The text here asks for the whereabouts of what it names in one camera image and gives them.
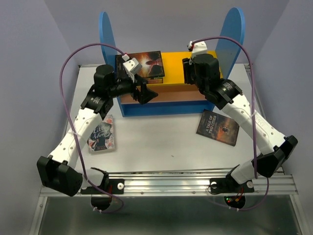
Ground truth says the blue yellow wooden bookshelf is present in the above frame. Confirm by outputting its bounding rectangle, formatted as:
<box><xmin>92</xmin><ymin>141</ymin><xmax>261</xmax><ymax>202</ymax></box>
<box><xmin>98</xmin><ymin>7</ymin><xmax>246</xmax><ymax>117</ymax></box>

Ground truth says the Animal Farm book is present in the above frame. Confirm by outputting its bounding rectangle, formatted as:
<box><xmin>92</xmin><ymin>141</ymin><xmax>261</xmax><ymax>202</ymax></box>
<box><xmin>147</xmin><ymin>77</ymin><xmax>163</xmax><ymax>84</ymax></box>

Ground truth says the Three Days to See book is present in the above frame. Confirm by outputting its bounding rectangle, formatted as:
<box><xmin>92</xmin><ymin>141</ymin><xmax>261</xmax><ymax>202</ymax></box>
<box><xmin>128</xmin><ymin>51</ymin><xmax>165</xmax><ymax>79</ymax></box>

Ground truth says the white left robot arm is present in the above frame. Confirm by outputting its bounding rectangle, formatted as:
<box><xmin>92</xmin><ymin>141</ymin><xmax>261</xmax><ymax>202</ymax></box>
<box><xmin>37</xmin><ymin>65</ymin><xmax>158</xmax><ymax>196</ymax></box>

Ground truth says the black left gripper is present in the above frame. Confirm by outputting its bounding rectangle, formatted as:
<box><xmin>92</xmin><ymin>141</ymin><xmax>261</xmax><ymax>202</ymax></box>
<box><xmin>108</xmin><ymin>71</ymin><xmax>158</xmax><ymax>105</ymax></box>

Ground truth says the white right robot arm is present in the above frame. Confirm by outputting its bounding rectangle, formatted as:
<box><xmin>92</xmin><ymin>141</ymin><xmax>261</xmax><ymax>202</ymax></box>
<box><xmin>182</xmin><ymin>53</ymin><xmax>298</xmax><ymax>191</ymax></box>

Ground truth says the aluminium mounting rail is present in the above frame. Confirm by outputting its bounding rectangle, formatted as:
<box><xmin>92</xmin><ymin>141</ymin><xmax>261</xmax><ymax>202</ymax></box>
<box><xmin>39</xmin><ymin>167</ymin><xmax>299</xmax><ymax>196</ymax></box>

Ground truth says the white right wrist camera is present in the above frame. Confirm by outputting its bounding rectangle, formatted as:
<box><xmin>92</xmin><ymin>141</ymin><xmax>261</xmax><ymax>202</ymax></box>
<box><xmin>187</xmin><ymin>41</ymin><xmax>207</xmax><ymax>59</ymax></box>

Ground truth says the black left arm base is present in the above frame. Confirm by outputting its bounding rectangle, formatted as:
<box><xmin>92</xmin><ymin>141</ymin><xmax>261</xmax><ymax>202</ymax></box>
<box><xmin>80</xmin><ymin>167</ymin><xmax>125</xmax><ymax>214</ymax></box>

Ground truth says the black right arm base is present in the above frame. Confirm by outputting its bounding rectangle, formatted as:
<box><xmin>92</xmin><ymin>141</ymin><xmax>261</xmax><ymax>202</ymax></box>
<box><xmin>207</xmin><ymin>166</ymin><xmax>255</xmax><ymax>211</ymax></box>

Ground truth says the Little Women floral book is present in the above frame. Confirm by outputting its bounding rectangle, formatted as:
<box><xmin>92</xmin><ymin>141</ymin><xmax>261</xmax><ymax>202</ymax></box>
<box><xmin>87</xmin><ymin>115</ymin><xmax>115</xmax><ymax>154</ymax></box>

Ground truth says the A Tale of Two Cities book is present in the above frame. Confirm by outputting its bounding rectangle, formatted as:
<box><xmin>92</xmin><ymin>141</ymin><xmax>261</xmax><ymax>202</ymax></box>
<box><xmin>196</xmin><ymin>110</ymin><xmax>240</xmax><ymax>146</ymax></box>

